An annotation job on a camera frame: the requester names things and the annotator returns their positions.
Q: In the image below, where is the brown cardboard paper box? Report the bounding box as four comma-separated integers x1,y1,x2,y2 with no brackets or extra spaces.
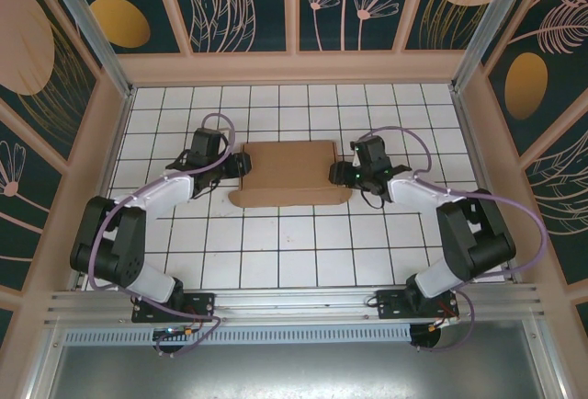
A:
227,139,355,210

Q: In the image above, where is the small green circuit board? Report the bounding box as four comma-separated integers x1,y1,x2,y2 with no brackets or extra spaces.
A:
153,326,195,341

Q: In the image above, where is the grey metal sheet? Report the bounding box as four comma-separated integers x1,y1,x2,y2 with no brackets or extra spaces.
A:
26,319,565,399

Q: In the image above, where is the aluminium table edge rail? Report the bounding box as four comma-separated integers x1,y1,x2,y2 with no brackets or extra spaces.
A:
449,88,526,283
67,88,136,291

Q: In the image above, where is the aluminium mounting rail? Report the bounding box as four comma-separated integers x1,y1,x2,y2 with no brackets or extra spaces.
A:
44,282,547,327

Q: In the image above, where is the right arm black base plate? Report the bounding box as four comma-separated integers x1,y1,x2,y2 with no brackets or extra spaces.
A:
375,289,460,322

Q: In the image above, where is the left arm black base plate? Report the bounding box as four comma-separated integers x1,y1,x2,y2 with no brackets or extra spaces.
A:
131,291,217,325

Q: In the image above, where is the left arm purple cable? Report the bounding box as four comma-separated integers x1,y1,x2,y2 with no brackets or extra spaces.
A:
87,112,237,359

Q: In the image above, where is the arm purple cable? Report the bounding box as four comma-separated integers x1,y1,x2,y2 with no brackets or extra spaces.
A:
87,112,237,359
352,126,549,355

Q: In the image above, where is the aluminium frame post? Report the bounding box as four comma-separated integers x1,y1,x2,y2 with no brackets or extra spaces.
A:
448,0,537,93
38,0,135,99

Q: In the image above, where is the slotted grey cable duct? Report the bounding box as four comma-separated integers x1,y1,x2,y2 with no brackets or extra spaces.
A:
62,324,413,346

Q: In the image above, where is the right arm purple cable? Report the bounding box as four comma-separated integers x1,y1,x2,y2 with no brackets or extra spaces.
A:
352,126,549,355

